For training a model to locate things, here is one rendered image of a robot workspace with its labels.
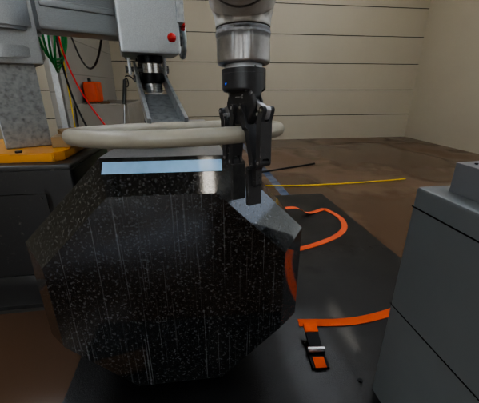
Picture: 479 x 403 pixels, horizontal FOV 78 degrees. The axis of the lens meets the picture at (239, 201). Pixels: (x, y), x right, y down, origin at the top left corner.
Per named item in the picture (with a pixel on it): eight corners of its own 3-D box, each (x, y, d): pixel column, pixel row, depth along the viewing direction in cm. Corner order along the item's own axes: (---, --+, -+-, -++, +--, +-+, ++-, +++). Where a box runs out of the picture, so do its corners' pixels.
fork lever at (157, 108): (125, 73, 140) (124, 61, 137) (167, 73, 146) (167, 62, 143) (136, 135, 89) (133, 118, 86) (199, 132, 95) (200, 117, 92)
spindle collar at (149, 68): (141, 92, 129) (131, 10, 118) (162, 92, 132) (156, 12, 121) (141, 93, 119) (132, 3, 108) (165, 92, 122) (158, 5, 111)
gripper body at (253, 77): (277, 65, 49) (276, 123, 52) (245, 72, 56) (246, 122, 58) (240, 62, 45) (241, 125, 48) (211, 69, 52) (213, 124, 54)
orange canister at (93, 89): (81, 105, 387) (77, 77, 375) (93, 103, 433) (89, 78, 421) (99, 105, 390) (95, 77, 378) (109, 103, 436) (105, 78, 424)
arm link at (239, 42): (248, 38, 55) (248, 73, 57) (205, 32, 50) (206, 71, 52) (282, 27, 48) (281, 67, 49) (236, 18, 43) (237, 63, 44)
